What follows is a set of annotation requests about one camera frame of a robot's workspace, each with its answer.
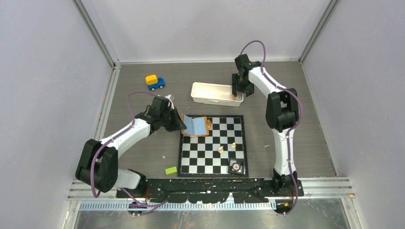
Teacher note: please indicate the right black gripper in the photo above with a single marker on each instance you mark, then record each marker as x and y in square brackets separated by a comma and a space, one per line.
[249, 89]

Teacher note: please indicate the green rectangular block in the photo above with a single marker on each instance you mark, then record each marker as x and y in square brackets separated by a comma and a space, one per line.
[171, 170]

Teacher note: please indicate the white rectangular plastic tray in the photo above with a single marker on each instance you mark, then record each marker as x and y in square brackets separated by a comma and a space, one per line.
[215, 94]

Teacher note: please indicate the blue yellow toy car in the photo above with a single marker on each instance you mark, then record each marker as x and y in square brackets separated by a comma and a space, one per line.
[153, 82]

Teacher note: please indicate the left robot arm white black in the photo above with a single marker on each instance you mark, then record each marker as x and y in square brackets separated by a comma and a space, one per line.
[98, 163]

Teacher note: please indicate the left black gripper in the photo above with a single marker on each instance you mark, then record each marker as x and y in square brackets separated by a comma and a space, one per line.
[177, 125]

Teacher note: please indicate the black white chessboard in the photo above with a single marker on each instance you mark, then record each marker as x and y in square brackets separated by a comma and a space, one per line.
[199, 156]

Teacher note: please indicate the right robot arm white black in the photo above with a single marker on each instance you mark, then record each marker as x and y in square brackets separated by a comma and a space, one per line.
[282, 115]

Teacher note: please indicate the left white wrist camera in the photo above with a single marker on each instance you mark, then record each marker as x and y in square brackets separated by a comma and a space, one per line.
[170, 97]

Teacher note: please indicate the credit cards stack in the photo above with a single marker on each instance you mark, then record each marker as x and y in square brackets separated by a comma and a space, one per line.
[238, 97]

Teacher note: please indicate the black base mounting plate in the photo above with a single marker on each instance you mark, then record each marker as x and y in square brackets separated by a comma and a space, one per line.
[207, 190]

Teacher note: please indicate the small black framed round object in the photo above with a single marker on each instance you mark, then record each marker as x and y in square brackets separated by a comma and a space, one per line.
[236, 166]

